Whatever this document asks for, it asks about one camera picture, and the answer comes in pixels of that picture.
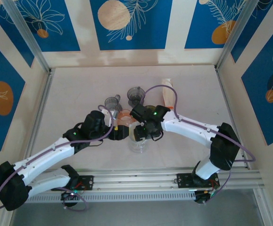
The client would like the white orange coffee filter pack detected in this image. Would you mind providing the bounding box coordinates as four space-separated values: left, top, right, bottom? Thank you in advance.
161 77 176 111

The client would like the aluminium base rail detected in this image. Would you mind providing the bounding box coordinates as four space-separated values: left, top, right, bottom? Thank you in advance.
5 167 265 194

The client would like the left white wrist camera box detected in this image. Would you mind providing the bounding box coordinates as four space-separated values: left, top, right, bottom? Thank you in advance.
102 106 118 123

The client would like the light grey plastic dripper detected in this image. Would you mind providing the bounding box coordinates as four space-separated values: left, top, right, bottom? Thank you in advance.
104 94 123 113

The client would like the black controller board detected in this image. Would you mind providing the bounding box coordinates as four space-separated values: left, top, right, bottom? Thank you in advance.
60 190 82 208
194 190 216 205

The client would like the aluminium side rail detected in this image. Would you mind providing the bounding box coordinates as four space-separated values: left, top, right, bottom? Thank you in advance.
20 68 56 175
215 68 251 170

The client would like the aluminium frame post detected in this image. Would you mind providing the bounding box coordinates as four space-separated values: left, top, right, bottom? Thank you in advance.
1 0 52 75
214 0 259 71

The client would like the white slotted cable duct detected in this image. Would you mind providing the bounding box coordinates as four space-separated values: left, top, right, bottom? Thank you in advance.
26 192 196 203

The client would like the right black mount plate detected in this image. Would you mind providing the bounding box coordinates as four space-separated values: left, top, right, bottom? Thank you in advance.
176 173 221 189

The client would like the orange plastic dripper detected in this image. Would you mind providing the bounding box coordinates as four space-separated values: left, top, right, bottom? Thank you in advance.
116 109 137 127

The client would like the left black mount plate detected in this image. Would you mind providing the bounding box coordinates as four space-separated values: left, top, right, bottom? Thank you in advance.
70 175 94 192

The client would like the black mount plate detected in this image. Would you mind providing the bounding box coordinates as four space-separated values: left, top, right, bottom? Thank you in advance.
176 173 221 189
70 175 94 192

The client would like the clear plastic dripper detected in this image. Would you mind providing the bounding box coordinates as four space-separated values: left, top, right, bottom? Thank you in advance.
128 137 149 154

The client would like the dark grey plastic dripper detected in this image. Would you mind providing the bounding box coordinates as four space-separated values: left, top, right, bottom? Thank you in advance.
126 86 147 106

